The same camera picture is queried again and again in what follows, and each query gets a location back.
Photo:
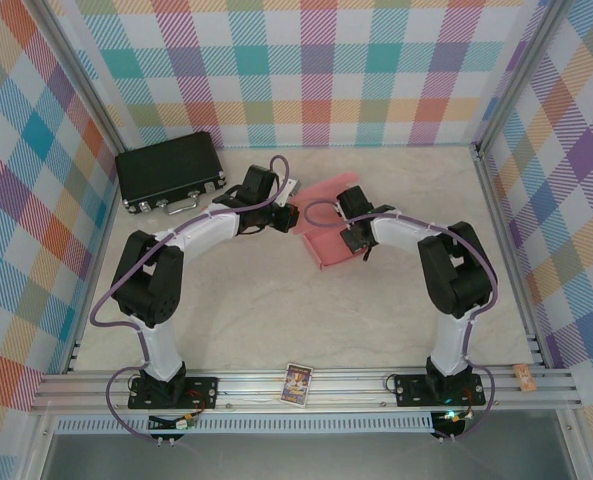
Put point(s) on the grey metal lower panel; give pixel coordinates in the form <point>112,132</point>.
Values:
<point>301,457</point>

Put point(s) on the aluminium mounting rail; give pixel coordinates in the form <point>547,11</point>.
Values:
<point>256,387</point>

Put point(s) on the aluminium frame post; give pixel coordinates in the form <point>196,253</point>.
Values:
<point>518,75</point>
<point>78,75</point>

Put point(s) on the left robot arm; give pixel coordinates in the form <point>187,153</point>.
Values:
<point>151,280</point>

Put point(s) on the pink paper box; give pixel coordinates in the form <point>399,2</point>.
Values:
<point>331,250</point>

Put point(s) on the aluminium frame leg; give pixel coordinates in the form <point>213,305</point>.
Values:
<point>36,450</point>
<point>583,450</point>

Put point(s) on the black aluminium carry case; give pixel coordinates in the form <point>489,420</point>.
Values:
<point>166,165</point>

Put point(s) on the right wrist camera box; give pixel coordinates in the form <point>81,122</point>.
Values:
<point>340,210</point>

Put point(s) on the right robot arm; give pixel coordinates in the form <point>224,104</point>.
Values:
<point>451,270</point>

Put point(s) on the aluminium table side rail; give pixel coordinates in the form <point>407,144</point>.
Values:
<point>97,250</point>
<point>507,250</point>

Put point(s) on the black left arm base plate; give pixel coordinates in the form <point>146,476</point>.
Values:
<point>201,392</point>

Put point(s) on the purple playing card box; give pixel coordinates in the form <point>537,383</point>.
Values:
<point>296,385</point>

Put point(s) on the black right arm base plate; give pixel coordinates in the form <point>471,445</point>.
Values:
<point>408,390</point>

